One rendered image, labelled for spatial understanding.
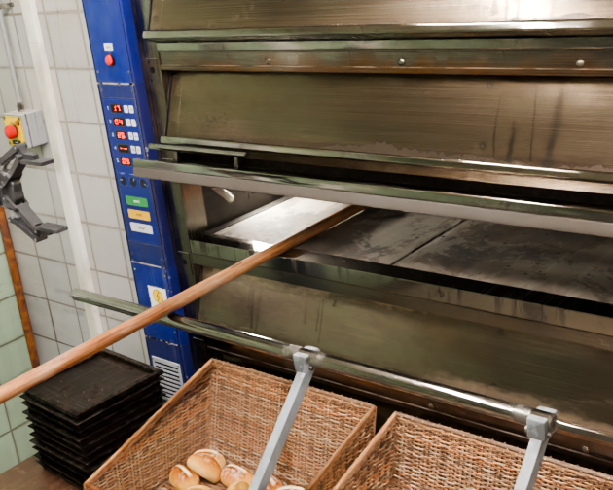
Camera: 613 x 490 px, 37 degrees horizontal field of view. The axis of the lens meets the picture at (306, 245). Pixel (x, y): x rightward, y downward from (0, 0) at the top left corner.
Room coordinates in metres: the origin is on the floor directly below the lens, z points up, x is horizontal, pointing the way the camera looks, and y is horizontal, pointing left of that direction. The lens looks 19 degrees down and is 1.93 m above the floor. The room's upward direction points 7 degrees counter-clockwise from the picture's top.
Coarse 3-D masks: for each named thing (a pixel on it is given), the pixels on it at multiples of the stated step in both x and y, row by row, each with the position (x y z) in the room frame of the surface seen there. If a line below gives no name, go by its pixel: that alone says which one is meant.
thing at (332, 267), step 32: (224, 256) 2.20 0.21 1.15; (288, 256) 2.07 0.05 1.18; (320, 256) 2.04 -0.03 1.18; (384, 288) 1.87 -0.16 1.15; (416, 288) 1.81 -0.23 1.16; (448, 288) 1.76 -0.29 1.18; (480, 288) 1.73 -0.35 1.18; (512, 288) 1.71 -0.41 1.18; (544, 320) 1.62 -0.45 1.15; (576, 320) 1.57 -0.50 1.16; (608, 320) 1.53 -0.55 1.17
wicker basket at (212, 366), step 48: (192, 384) 2.16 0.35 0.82; (240, 384) 2.14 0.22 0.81; (288, 384) 2.04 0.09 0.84; (144, 432) 2.02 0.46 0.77; (192, 432) 2.14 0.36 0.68; (336, 432) 1.92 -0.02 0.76; (96, 480) 1.90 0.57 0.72; (144, 480) 2.01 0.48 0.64; (288, 480) 1.98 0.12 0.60; (336, 480) 1.74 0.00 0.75
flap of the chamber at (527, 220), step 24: (144, 168) 2.15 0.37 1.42; (264, 168) 2.15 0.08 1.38; (264, 192) 1.88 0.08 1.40; (288, 192) 1.84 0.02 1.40; (312, 192) 1.80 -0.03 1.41; (336, 192) 1.76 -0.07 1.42; (480, 192) 1.73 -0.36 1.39; (456, 216) 1.57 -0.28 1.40; (480, 216) 1.54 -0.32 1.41; (504, 216) 1.51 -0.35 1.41; (528, 216) 1.48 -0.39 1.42; (552, 216) 1.45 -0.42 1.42
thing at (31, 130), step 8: (8, 112) 2.67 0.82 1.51; (16, 112) 2.65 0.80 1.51; (24, 112) 2.64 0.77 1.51; (32, 112) 2.63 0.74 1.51; (40, 112) 2.65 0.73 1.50; (8, 120) 2.64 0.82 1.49; (24, 120) 2.61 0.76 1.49; (32, 120) 2.62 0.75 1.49; (40, 120) 2.64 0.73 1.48; (16, 128) 2.62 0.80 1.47; (24, 128) 2.60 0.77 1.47; (32, 128) 2.62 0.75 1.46; (40, 128) 2.64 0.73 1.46; (24, 136) 2.60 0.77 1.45; (32, 136) 2.62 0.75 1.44; (40, 136) 2.64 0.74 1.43; (16, 144) 2.64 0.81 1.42; (32, 144) 2.61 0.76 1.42; (40, 144) 2.63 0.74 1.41
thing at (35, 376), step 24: (336, 216) 2.25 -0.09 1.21; (288, 240) 2.10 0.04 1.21; (240, 264) 1.97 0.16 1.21; (192, 288) 1.86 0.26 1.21; (216, 288) 1.90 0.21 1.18; (144, 312) 1.75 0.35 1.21; (168, 312) 1.79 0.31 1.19; (96, 336) 1.66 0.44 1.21; (120, 336) 1.68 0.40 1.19; (72, 360) 1.59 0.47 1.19; (24, 384) 1.51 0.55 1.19
